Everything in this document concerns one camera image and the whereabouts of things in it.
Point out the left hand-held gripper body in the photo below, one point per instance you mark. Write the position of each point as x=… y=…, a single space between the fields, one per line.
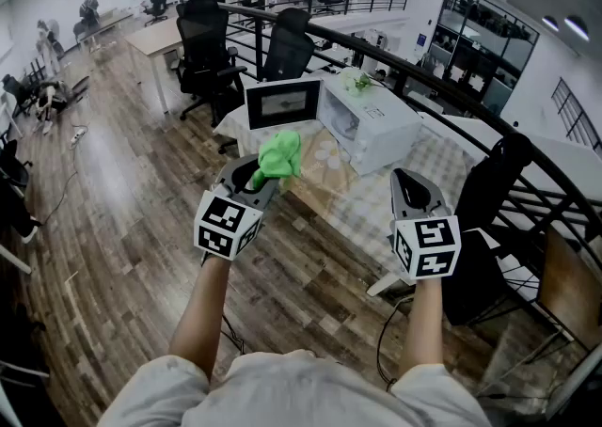
x=221 y=227

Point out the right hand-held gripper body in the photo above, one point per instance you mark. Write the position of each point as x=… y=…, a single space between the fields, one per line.
x=428 y=246

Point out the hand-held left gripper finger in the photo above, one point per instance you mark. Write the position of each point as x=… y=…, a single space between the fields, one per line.
x=244 y=178

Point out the green cloth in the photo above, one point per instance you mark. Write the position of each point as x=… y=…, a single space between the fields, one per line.
x=280 y=152

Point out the glass microwave turntable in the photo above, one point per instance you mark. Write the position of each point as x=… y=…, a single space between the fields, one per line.
x=345 y=124

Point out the person's right forearm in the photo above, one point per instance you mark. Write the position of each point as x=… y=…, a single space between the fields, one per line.
x=423 y=326

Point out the person's left forearm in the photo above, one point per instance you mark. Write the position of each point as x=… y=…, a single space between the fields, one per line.
x=202 y=312

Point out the checkered tablecloth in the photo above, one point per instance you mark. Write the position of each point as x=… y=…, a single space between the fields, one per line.
x=371 y=209

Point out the black office chair right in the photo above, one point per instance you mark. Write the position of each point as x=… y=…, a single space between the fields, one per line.
x=498 y=180

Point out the black metal railing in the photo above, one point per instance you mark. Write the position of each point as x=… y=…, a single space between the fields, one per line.
x=423 y=74

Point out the white flower bouquet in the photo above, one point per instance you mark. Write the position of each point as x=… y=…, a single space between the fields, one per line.
x=355 y=81

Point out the brown wooden board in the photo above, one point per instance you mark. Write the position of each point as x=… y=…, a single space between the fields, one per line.
x=571 y=284

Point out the black-framed glass partition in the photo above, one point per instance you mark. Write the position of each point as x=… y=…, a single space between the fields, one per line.
x=484 y=49

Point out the wooden desk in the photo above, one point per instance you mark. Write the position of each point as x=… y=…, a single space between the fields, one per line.
x=106 y=23
x=155 y=37

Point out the white power strip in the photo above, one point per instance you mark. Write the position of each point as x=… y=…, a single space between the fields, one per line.
x=78 y=136

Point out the black window grille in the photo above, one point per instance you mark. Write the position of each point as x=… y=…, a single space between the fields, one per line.
x=576 y=115

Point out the person's white shirt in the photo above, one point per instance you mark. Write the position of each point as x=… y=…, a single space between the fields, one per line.
x=291 y=392

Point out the ceiling light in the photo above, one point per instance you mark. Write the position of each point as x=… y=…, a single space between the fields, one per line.
x=550 y=23
x=576 y=27

